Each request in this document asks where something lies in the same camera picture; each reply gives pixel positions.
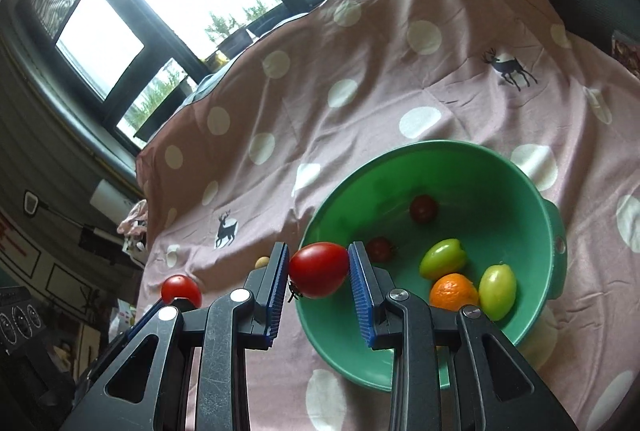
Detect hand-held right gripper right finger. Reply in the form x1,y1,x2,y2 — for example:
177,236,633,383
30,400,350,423
347,241,581,431

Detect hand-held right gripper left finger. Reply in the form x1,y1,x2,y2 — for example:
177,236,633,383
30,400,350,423
59,242,292,431

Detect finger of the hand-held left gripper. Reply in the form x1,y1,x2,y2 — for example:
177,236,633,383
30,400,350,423
107,301,173,354

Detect red cherry tomato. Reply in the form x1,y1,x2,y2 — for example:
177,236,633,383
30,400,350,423
160,275,203,309
409,194,440,224
366,237,398,262
289,242,350,299

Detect orange tangerine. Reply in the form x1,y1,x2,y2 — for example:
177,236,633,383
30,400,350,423
429,273,480,312

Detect green plastic bowl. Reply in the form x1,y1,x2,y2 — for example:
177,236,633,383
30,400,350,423
294,139,568,393

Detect large green tomato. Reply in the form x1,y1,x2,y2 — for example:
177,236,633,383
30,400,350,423
478,263,517,322

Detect black white patterned bag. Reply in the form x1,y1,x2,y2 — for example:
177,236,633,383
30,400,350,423
122,236,149,265

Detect pink floral cloth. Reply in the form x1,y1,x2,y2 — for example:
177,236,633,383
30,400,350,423
117,198,151,237

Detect white cylinder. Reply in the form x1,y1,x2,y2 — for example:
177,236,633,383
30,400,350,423
90,179,136,223

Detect black appliance with dials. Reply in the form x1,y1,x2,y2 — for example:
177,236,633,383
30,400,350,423
0,286,44,353

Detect pink polka-dot deer blanket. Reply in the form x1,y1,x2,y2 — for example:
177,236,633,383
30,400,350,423
135,0,640,431

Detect black plant pot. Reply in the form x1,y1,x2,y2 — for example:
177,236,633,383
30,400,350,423
219,28,254,58

